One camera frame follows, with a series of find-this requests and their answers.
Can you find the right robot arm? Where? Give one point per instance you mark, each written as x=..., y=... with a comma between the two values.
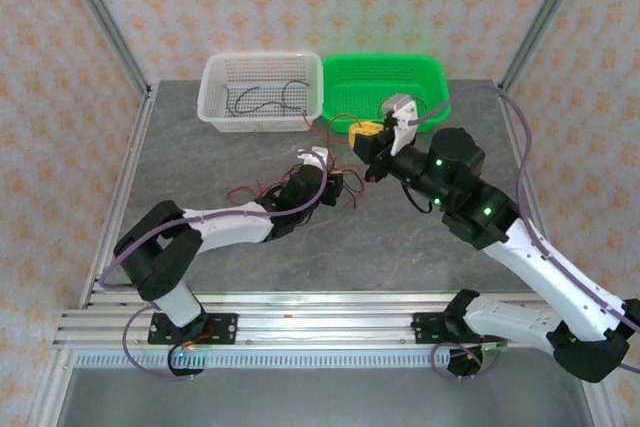
x=550, y=267

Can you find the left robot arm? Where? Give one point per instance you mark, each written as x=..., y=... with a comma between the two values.
x=225, y=224

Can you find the aluminium frame post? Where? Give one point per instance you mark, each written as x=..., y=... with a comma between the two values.
x=105, y=22
x=545, y=12

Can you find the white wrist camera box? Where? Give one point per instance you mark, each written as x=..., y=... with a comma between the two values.
x=312, y=154
x=402, y=122

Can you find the white plastic basket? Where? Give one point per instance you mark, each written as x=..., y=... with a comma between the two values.
x=215, y=72

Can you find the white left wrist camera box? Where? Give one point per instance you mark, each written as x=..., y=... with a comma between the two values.
x=312, y=154

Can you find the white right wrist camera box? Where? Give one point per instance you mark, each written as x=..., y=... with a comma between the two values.
x=402, y=122

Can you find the aluminium table side rail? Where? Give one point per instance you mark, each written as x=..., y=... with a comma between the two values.
x=120, y=187

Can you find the green plastic basket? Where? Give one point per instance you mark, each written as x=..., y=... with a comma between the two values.
x=360, y=82

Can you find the black base controller board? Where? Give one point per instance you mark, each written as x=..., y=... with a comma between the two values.
x=187, y=364
x=470, y=364

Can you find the aluminium frame leg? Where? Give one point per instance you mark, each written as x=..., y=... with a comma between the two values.
x=50, y=392
x=600, y=407

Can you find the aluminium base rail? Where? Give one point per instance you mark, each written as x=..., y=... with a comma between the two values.
x=325, y=327

